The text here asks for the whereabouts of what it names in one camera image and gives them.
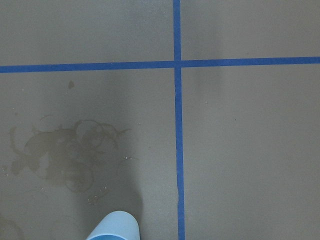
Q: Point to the light blue plastic cup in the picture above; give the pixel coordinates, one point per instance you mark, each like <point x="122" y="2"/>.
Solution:
<point x="117" y="225"/>

